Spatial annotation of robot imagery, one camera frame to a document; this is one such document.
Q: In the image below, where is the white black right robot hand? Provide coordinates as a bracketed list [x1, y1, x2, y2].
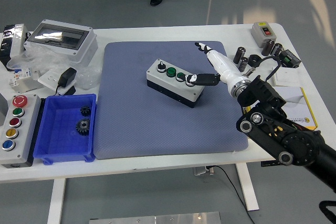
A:
[184, 41, 249, 91]

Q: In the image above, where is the white wall switch plate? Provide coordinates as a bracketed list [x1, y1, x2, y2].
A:
[272, 68, 301, 88]

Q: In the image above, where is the yellow white cardboard box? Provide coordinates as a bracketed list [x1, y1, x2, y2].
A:
[243, 87, 318, 132]

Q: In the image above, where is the white table leg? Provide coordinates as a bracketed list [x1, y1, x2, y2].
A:
[235, 162, 260, 211]
[47, 178, 66, 224]

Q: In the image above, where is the blue plastic bin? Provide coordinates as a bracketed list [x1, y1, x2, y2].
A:
[33, 93, 97, 166]

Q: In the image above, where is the black table control panel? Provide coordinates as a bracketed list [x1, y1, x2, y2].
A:
[260, 159, 283, 167]

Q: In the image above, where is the grey red-black switch box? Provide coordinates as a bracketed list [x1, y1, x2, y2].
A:
[250, 22, 278, 48]

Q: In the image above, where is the grey-blue padded mat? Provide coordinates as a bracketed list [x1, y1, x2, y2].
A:
[93, 40, 249, 161]

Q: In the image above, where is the clear plastic bag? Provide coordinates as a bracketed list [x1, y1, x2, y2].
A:
[6, 45, 102, 91]

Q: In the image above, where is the black white wrapped device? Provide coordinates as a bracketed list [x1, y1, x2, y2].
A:
[0, 24, 29, 71]

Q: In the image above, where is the black power adapter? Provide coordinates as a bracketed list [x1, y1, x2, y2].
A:
[54, 67, 77, 96]

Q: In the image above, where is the grey metal bracket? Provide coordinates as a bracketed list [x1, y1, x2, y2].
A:
[19, 77, 44, 94]

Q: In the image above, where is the large black bevel gear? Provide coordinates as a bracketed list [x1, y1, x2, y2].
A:
[75, 118, 91, 137]

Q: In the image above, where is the grey metal block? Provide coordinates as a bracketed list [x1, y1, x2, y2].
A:
[0, 95, 8, 127]

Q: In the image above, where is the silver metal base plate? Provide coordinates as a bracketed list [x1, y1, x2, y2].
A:
[88, 211, 222, 224]

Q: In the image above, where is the grey five-button control box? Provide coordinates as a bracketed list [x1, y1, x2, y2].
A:
[0, 93, 43, 169]

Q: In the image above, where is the grey enclosure with clear lid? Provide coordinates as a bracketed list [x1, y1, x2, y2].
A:
[23, 19, 98, 65]

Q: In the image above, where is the grey four-button control box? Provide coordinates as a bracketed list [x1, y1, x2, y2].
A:
[146, 58, 205, 109]

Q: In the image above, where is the black cylindrical capacitor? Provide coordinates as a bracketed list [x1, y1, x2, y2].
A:
[236, 56, 249, 73]
[233, 46, 247, 65]
[261, 39, 276, 57]
[270, 42, 284, 58]

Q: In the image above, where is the black module with green label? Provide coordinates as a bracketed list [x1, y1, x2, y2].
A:
[278, 48, 302, 69]

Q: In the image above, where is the white wall socket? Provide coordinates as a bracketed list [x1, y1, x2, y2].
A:
[37, 68, 77, 96]

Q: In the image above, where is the grey under-table power box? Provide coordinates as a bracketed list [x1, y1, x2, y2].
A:
[193, 166, 216, 176]

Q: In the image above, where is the white circuit breaker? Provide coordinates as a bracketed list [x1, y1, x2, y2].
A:
[7, 67, 35, 88]

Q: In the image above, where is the black hex nut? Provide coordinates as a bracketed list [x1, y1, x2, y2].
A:
[248, 54, 262, 68]

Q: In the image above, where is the black power cable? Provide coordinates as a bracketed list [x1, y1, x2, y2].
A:
[209, 165, 255, 224]

